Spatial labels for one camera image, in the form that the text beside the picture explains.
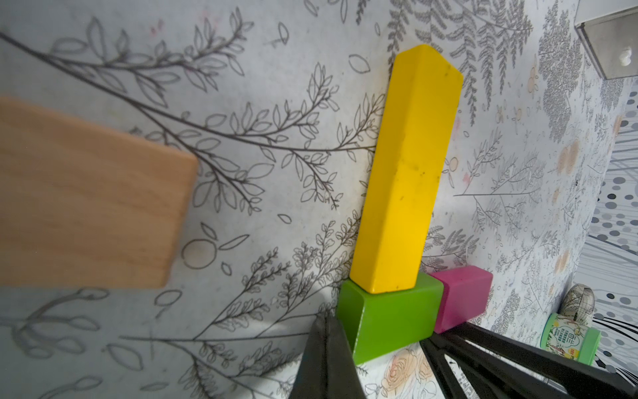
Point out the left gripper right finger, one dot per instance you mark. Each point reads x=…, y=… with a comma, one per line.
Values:
x=342, y=378

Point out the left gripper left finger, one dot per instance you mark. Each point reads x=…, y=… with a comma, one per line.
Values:
x=311, y=379

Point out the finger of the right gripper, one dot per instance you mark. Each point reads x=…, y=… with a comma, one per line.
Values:
x=579, y=380
x=436, y=350

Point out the green building block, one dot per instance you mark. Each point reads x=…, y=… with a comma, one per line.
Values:
x=377, y=324

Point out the magenta building block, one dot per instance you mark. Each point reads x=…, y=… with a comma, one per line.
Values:
x=465, y=296

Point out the yellow building block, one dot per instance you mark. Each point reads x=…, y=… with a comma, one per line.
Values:
x=419, y=116

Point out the natural wood building block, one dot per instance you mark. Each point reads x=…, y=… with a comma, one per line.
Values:
x=85, y=205

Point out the green round lid container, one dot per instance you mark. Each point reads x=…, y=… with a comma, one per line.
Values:
x=570, y=339

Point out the white mini drawer cabinet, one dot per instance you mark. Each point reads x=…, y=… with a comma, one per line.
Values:
x=608, y=30

